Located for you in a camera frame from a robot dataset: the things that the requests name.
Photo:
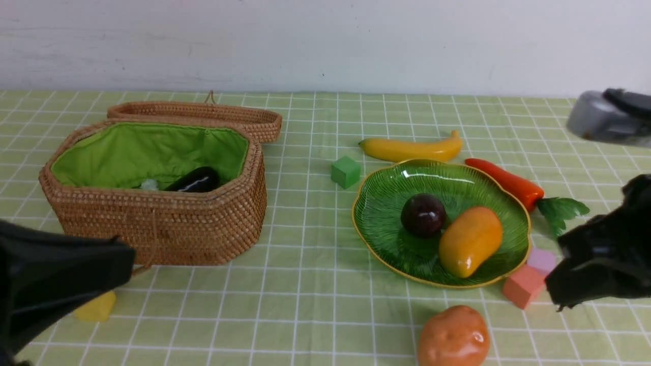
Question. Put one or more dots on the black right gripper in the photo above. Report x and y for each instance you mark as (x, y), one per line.
(608, 256)

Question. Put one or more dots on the orange toy carrot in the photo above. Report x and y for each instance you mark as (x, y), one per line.
(556, 211)

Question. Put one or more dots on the orange yellow toy mango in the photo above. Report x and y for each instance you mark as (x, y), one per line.
(469, 241)

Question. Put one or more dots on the brown toy potato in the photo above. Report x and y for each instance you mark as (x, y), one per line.
(457, 336)

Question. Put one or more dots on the dark purple toy plum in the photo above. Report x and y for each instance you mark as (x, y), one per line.
(424, 216)

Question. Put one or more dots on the yellow toy banana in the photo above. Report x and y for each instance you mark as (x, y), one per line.
(393, 150)

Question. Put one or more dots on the purple toy eggplant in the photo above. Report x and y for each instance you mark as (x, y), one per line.
(200, 180)

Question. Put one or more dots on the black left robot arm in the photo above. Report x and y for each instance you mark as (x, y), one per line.
(45, 276)

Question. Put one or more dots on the lilac foam cube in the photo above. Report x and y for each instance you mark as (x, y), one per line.
(543, 261)

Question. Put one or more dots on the pink foam cube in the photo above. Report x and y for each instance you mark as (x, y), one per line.
(523, 286)

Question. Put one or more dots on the green glass leaf plate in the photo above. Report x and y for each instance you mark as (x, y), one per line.
(377, 209)

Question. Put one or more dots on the green foam cube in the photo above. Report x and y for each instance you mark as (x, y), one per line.
(345, 172)

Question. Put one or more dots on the green checkered tablecloth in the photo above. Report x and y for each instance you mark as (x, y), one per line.
(310, 293)

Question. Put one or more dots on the woven wicker basket lid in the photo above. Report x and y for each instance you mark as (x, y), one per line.
(262, 125)

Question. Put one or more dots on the woven wicker basket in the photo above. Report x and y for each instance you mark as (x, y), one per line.
(108, 179)

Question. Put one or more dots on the yellow foam block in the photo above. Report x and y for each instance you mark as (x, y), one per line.
(98, 309)

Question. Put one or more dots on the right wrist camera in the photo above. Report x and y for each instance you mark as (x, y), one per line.
(614, 116)

